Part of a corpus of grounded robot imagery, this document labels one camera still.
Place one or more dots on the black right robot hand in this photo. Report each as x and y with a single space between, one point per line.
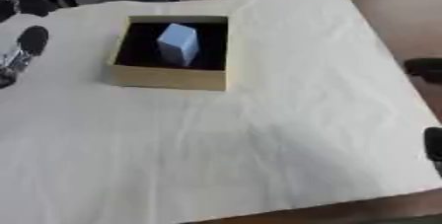
426 68

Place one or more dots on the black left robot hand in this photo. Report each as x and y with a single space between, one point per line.
30 43

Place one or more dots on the tan cardboard box black inside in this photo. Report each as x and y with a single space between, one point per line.
167 77

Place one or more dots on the light blue rectangular block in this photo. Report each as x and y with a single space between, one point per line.
179 44

